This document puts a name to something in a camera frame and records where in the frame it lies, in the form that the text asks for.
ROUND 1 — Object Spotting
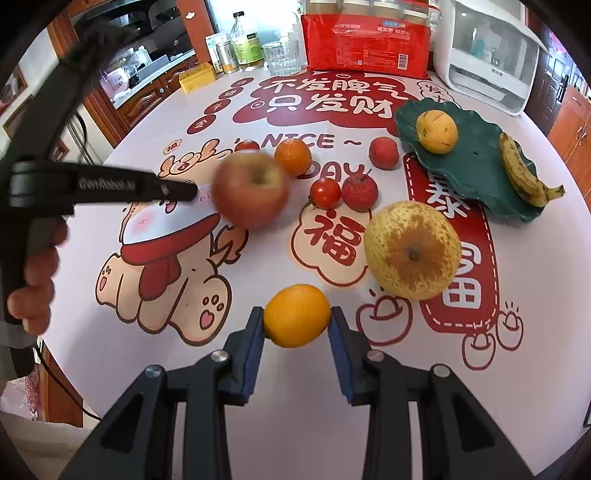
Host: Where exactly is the brown wooden wall cabinet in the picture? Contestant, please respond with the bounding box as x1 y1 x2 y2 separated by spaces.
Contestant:
547 46 591 162

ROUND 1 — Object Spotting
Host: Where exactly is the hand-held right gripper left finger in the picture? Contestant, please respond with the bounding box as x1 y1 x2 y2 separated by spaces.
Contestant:
60 307 266 480

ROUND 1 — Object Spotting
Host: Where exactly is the printed red and white tablecloth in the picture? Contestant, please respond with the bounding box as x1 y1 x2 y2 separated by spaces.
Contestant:
46 65 591 480

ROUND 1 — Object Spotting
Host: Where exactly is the metal can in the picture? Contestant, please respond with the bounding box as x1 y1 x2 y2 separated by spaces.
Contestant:
216 41 238 75

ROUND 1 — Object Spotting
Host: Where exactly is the deep orange mandarin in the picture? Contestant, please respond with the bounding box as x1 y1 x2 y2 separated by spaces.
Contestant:
274 137 313 177

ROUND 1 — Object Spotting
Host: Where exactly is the clear glass cup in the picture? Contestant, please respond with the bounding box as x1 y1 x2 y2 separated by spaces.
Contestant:
263 41 303 77

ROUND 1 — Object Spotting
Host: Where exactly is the green leaf-shaped plate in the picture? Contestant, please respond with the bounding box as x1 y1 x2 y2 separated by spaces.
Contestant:
394 98 557 223

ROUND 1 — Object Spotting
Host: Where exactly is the black cable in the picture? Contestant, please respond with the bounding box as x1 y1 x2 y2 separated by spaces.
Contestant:
32 342 101 422

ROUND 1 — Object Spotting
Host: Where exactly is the white countertop appliance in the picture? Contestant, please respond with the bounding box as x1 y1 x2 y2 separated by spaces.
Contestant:
434 0 546 116

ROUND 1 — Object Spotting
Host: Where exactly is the yellow striped pepino melon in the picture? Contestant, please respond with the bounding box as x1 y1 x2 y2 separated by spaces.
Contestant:
416 110 459 154

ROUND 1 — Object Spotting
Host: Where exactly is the white carton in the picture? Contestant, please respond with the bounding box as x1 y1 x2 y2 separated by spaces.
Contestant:
205 33 232 65

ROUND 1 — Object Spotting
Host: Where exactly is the red tomato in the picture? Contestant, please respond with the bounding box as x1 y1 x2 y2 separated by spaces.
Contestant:
309 178 342 208

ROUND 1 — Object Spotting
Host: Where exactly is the wooden kitchen counter cabinet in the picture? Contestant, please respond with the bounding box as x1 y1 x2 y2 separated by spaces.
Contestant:
111 51 199 130

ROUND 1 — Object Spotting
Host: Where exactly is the red gift box with jars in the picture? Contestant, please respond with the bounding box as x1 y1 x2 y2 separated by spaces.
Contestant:
300 0 439 79

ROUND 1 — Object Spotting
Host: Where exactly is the white plastic bag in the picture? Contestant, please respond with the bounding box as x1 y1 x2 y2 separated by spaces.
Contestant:
0 378 95 480

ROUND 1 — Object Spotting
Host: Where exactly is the round red peach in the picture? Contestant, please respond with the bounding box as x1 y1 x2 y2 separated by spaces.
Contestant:
368 137 399 169

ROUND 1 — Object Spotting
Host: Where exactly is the person's left hand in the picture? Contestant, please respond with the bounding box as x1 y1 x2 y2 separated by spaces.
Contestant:
7 219 70 336

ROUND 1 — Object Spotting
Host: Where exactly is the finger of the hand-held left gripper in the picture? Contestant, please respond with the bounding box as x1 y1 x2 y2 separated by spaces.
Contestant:
154 174 200 203

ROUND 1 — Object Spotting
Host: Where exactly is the large speckled yellow pear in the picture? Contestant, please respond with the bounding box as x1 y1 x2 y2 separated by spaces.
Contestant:
364 200 462 301

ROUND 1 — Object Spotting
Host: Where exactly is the yellow orange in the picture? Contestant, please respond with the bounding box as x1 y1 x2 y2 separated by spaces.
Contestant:
263 284 332 348

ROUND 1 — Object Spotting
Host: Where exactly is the spotted yellow banana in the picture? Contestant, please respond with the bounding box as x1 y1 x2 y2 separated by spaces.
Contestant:
499 132 566 208

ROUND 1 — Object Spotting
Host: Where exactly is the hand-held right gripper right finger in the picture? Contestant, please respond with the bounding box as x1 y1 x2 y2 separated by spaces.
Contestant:
328 306 532 480

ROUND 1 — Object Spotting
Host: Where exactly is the yellow box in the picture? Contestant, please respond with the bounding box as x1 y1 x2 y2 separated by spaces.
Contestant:
179 65 218 94

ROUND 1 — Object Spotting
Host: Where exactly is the large red apple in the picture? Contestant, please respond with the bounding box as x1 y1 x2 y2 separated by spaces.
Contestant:
212 151 291 230

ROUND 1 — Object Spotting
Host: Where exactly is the small dark red fruit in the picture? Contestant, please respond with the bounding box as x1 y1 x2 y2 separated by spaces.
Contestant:
341 168 379 212

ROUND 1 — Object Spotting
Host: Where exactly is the green label glass bottle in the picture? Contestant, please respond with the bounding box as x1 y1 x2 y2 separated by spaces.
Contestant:
231 11 264 70

